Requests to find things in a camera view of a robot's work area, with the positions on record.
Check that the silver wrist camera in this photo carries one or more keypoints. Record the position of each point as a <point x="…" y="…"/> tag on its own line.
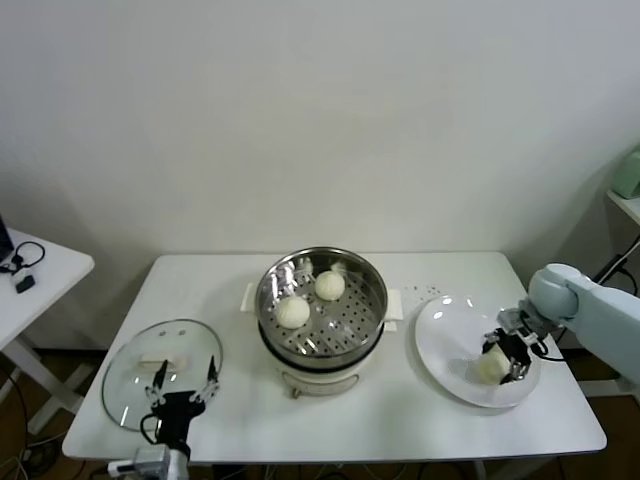
<point x="512" y="319"/>
<point x="150" y="462"/>

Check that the white side table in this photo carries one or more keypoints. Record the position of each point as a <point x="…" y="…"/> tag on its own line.
<point x="55" y="270"/>

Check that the dark blue object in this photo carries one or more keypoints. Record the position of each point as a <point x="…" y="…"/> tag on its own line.
<point x="5" y="240"/>

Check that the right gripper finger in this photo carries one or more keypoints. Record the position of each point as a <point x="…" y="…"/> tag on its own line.
<point x="490" y="342"/>
<point x="520" y="372"/>

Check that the pale green appliance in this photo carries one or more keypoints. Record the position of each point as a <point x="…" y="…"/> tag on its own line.
<point x="627" y="175"/>

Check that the large white plate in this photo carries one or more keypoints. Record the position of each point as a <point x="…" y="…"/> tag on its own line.
<point x="440" y="340"/>

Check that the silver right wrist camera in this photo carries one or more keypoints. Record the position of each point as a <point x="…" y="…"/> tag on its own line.
<point x="512" y="319"/>

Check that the white electric cooker pot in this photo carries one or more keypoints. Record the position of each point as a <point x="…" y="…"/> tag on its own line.
<point x="320" y="380"/>

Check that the small black device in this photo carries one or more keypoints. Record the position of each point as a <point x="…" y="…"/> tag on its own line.
<point x="25" y="284"/>

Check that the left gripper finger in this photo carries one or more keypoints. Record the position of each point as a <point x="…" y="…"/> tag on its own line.
<point x="156" y="385"/>
<point x="209" y="385"/>

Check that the light blue right robot arm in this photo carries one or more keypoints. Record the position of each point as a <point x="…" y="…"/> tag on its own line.
<point x="600" y="310"/>

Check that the stainless steel steamer basket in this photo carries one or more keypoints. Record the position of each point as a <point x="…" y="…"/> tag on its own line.
<point x="272" y="285"/>

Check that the white steamed baozi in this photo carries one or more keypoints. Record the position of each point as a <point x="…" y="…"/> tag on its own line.
<point x="491" y="369"/>
<point x="329" y="286"/>
<point x="293" y="313"/>

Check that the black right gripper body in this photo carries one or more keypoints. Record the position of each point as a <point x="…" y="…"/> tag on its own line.
<point x="515" y="350"/>

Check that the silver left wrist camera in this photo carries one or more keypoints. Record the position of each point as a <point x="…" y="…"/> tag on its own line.
<point x="150" y="462"/>

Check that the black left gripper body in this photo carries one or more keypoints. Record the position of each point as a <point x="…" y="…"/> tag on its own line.
<point x="176" y="415"/>

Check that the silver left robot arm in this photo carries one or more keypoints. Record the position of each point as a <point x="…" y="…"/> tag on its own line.
<point x="175" y="465"/>

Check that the round glass pot lid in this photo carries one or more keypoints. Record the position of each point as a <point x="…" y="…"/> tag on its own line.
<point x="120" y="380"/>

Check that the dark crumb specks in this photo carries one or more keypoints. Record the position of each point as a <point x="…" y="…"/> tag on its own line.
<point x="434" y="288"/>

